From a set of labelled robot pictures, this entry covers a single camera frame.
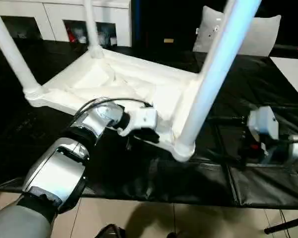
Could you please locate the white plastic table top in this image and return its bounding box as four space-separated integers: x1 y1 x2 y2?
26 48 197 163

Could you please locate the white plastic table leg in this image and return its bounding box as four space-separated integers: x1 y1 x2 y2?
0 0 43 100
180 0 263 153
197 0 236 78
82 0 103 58

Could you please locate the black work mat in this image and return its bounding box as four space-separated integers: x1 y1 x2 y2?
0 36 298 208

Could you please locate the black stand leg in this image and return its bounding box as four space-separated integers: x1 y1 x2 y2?
264 215 298 235

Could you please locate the white flat board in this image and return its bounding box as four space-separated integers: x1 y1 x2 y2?
270 56 298 104

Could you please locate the black bar with red mark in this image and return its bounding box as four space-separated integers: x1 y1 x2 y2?
273 44 298 53

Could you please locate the grey cushion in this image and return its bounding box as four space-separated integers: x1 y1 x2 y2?
193 6 282 57

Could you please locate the black box with gold label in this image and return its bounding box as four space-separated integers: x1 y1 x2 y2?
130 0 206 53

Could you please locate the white glass-door cabinet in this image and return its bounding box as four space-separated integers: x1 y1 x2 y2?
0 0 133 48

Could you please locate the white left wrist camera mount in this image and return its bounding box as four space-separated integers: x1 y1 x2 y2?
117 107 159 137

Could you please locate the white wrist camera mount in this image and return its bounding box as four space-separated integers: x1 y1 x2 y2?
247 106 281 164
117 107 159 137

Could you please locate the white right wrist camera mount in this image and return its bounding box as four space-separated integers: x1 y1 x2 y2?
247 106 281 164

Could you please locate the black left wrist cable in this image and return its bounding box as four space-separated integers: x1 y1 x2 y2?
74 97 152 120

